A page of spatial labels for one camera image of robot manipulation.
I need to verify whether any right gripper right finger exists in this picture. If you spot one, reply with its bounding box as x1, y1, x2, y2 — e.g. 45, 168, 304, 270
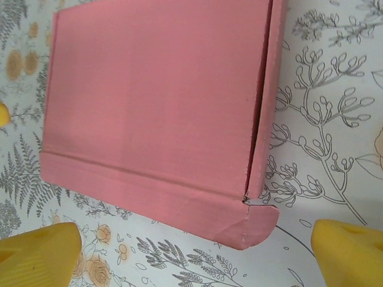
309, 219, 383, 287

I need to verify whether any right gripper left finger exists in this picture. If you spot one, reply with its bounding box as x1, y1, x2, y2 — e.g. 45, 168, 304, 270
0, 222, 82, 287

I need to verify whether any pink paper box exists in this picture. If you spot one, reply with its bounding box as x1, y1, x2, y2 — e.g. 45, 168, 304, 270
38, 0, 290, 252

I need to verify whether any floral tablecloth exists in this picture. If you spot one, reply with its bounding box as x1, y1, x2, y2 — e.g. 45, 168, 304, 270
0, 0, 383, 287

